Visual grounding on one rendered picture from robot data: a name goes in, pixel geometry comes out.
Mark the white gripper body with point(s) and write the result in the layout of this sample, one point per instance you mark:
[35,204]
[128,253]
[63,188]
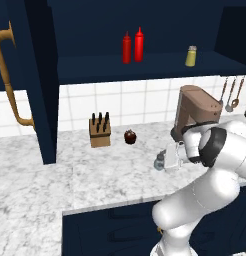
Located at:
[172,158]

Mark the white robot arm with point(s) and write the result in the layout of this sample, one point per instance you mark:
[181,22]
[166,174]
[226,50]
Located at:
[208,196]

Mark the grey shaker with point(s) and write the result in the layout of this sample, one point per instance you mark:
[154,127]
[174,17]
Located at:
[159,161]

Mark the dark blue base cabinet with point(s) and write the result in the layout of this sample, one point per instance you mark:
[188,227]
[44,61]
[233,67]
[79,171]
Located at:
[111,230]

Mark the yellow shaker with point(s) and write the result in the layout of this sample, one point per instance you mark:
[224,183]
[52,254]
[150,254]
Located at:
[191,58]

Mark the tall red condiment bottle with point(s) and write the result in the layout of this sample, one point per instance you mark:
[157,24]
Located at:
[139,46]

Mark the short red condiment bottle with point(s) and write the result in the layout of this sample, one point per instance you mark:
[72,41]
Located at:
[126,50]

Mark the dark blue cabinet door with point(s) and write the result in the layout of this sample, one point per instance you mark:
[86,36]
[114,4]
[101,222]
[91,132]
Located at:
[38,83]

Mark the brown cupcake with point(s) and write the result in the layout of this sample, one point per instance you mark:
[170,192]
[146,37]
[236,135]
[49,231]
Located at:
[130,137]

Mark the wooden knife block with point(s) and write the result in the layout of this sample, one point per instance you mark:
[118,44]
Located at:
[100,135]

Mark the hanging metal spoon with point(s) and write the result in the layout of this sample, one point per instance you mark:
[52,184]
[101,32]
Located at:
[222,96]

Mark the hanging metal ladle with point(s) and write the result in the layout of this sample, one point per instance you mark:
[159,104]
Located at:
[230,100]

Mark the dark blue wall cabinet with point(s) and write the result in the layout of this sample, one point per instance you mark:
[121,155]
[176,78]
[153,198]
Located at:
[145,71]

